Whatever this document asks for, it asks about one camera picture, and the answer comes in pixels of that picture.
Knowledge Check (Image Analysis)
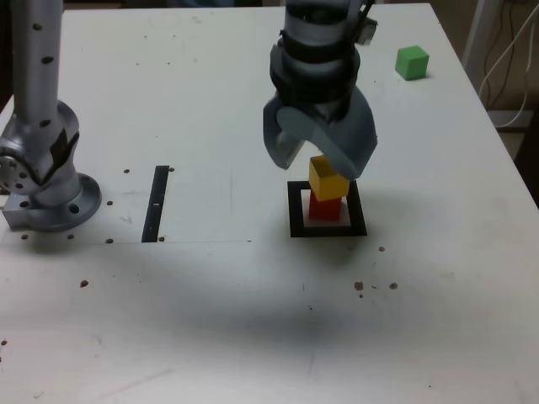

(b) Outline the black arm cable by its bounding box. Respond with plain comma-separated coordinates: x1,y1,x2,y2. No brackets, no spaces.
347,0,375,47

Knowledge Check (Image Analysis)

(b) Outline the white cable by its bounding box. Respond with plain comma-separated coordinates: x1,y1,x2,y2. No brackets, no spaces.
496,24,539,130
478,8,539,110

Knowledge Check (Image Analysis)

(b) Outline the black tape square outline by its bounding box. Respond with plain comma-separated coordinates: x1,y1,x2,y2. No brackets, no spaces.
286,179,368,239

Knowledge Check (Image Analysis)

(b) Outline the yellow cube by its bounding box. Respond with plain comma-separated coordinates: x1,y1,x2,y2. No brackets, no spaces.
308,155,350,201

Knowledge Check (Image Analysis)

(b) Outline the white post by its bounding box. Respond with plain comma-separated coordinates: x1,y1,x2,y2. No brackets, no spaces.
462,0,499,64

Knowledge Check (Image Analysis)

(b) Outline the black tape strip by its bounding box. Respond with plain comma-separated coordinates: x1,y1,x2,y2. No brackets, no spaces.
141,165,170,244

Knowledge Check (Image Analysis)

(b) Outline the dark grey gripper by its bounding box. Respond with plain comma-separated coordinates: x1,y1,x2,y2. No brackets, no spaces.
262,89,379,182

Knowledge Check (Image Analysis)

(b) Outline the green cube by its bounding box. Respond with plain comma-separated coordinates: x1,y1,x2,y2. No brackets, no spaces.
395,45,430,81

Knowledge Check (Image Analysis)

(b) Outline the red cube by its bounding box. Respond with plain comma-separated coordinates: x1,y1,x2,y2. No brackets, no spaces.
309,191,343,221

